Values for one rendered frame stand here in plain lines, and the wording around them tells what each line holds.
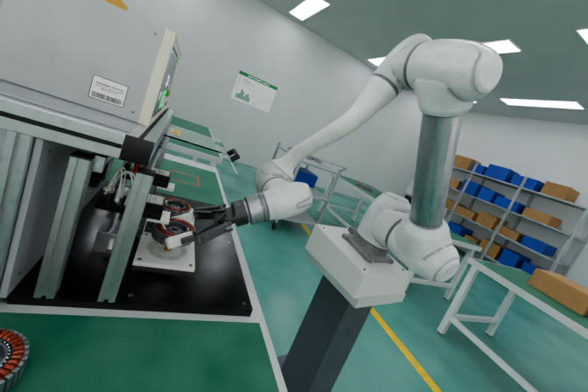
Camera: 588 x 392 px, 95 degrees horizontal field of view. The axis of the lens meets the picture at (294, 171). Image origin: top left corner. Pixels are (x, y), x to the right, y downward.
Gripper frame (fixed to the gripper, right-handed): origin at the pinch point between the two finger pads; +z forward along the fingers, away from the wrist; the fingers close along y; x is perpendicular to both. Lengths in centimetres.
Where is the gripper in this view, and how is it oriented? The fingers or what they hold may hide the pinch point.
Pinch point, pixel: (175, 230)
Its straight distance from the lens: 84.2
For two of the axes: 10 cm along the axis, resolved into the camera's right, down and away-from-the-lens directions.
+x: -1.2, -9.3, -3.5
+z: -9.3, 2.2, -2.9
